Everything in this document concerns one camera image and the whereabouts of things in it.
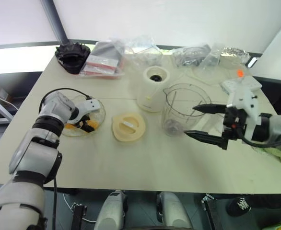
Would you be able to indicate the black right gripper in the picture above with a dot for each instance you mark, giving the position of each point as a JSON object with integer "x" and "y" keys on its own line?
{"x": 230, "y": 119}

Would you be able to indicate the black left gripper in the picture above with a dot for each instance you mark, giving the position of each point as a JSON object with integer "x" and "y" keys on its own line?
{"x": 82, "y": 121}

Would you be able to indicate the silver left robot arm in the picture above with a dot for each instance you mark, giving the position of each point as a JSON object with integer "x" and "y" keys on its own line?
{"x": 47, "y": 105}

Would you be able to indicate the clear blender jar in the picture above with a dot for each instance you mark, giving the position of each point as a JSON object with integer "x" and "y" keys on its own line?
{"x": 174, "y": 112}

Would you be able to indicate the cream blender lid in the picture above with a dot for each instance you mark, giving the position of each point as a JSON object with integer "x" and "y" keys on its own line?
{"x": 128, "y": 134}

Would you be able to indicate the white blender base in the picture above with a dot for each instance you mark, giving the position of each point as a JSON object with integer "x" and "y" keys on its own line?
{"x": 152, "y": 95}

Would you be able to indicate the clear glass bowl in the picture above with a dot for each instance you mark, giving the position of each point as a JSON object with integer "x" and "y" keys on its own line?
{"x": 101, "y": 117}

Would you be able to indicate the large flat clear plastic bag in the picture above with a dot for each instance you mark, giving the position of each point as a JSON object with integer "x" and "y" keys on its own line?
{"x": 217, "y": 74}

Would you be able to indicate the white power strip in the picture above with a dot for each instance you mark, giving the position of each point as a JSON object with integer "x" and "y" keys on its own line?
{"x": 253, "y": 83}

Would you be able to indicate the small orange tag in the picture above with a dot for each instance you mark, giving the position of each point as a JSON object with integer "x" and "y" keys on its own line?
{"x": 239, "y": 73}

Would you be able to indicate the plastic bag with red packets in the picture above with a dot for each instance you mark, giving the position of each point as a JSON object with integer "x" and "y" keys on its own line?
{"x": 102, "y": 64}

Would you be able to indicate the small clear plastic bag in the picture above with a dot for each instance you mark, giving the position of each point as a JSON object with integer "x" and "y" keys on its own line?
{"x": 211, "y": 60}

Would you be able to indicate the crumpled aluminium foil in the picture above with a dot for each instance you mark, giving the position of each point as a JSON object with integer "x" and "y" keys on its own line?
{"x": 236, "y": 52}

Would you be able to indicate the crumpled clear plastic bag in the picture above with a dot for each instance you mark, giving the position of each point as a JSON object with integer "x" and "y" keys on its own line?
{"x": 140, "y": 51}

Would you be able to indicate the silver rounded leg shell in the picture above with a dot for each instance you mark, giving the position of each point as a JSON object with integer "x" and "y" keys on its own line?
{"x": 111, "y": 210}
{"x": 174, "y": 210}

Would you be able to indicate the black case metal latch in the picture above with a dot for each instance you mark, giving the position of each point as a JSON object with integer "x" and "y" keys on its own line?
{"x": 214, "y": 215}

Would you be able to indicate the black metal stand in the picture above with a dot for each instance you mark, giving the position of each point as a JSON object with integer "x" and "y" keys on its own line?
{"x": 79, "y": 215}

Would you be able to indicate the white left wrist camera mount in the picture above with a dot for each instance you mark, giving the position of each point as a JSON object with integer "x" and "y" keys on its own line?
{"x": 90, "y": 105}

